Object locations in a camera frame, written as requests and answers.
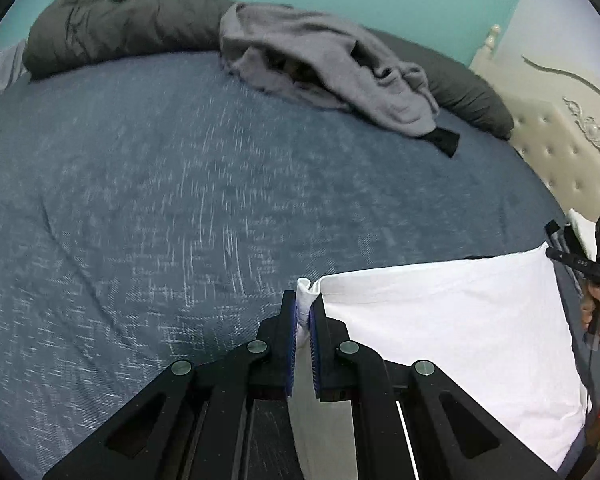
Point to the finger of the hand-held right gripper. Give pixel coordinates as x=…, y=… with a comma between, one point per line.
x=555, y=237

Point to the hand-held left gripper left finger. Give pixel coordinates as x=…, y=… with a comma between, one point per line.
x=291, y=345

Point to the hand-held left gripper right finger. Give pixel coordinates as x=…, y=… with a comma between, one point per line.
x=314, y=350

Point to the white polo shirt black trim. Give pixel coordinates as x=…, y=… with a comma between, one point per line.
x=455, y=320

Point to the folded white shirt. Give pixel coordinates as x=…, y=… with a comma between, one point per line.
x=582, y=232

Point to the cream tufted headboard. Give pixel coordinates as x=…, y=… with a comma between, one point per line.
x=555, y=125

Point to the black garment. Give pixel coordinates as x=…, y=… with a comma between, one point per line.
x=442, y=141

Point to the grey knit garment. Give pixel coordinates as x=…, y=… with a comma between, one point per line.
x=320, y=60

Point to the dark grey rolled duvet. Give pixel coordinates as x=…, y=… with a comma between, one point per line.
x=105, y=25

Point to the light grey blanket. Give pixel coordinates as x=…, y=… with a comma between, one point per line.
x=0, y=77

